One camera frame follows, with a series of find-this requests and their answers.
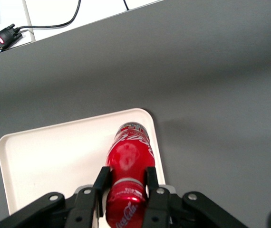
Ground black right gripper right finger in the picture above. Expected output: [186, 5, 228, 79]
[142, 166, 172, 228]

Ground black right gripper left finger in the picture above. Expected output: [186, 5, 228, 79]
[65, 166, 113, 228]

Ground red coke bottle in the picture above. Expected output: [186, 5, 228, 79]
[105, 121, 156, 228]

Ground cream plastic tray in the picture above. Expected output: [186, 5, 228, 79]
[0, 108, 166, 217]

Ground black connector with red light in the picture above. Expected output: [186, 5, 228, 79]
[0, 23, 23, 51]

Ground black connector cable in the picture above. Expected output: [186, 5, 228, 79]
[19, 0, 82, 31]

